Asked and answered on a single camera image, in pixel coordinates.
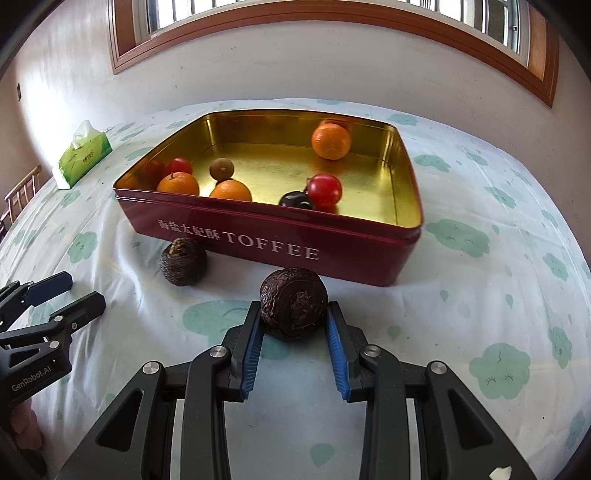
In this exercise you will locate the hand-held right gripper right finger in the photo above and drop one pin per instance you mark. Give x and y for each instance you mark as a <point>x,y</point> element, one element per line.
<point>336,355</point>

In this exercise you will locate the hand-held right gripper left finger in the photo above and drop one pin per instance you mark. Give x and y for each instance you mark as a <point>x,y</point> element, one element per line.
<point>251,355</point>

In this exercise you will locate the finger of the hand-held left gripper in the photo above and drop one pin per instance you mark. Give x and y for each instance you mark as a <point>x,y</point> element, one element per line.
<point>83,309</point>
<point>46,288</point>

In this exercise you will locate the dark water chestnut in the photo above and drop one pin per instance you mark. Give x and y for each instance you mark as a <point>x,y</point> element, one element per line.
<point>183,263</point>
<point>293,304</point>
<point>221,170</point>

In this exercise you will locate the red and gold tin box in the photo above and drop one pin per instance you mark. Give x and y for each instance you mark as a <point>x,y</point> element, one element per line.
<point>277,249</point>

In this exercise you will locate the orange mandarin with stem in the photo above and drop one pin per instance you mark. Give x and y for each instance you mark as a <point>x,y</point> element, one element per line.
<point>178,185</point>

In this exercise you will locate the dark cherry with stem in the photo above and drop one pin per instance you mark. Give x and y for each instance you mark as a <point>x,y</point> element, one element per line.
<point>294,201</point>

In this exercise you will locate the person's left hand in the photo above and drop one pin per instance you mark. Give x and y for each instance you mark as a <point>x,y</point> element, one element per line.
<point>25,427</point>

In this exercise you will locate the wooden chair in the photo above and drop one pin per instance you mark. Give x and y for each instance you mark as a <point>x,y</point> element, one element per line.
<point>23,187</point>

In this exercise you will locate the cloud print tablecloth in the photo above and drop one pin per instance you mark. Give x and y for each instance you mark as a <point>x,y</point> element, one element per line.
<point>461,323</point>

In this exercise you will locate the green tissue box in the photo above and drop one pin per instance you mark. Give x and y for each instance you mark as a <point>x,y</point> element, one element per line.
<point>83,157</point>

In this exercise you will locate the wooden framed window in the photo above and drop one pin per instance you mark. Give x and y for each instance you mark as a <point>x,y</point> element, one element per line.
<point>277,21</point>

